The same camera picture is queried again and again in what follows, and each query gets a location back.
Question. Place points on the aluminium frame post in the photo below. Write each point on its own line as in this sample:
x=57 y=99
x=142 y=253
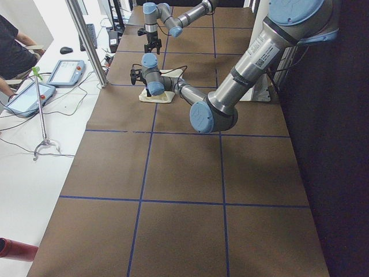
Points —
x=82 y=30

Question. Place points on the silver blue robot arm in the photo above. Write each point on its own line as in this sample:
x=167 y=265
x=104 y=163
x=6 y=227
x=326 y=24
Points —
x=163 y=12
x=288 y=23

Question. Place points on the person in black shirt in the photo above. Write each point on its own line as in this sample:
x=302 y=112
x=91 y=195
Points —
x=16 y=60

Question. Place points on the cream long sleeve shirt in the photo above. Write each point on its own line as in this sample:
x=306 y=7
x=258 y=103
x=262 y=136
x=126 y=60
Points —
x=165 y=97

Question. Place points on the near teach pendant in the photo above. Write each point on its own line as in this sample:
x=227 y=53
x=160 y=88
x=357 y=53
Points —
x=25 y=103

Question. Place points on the far teach pendant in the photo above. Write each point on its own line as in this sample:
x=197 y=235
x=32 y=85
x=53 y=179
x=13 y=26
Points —
x=66 y=73

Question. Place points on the green tipped grabber stick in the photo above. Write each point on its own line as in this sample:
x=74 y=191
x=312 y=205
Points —
x=46 y=142

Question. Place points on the teach pendant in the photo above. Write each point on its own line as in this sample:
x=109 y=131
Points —
x=25 y=103
x=66 y=73

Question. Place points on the red fire extinguisher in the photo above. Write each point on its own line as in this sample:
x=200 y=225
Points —
x=15 y=250

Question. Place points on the black keyboard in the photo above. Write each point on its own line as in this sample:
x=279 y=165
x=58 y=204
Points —
x=92 y=35

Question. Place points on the black box with white label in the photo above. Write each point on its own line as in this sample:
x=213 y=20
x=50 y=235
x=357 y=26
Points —
x=113 y=40

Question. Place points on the black computer mouse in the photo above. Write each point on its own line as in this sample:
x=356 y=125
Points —
x=65 y=50

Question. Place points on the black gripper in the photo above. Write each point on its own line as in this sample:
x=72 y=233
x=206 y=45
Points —
x=149 y=93
x=150 y=38

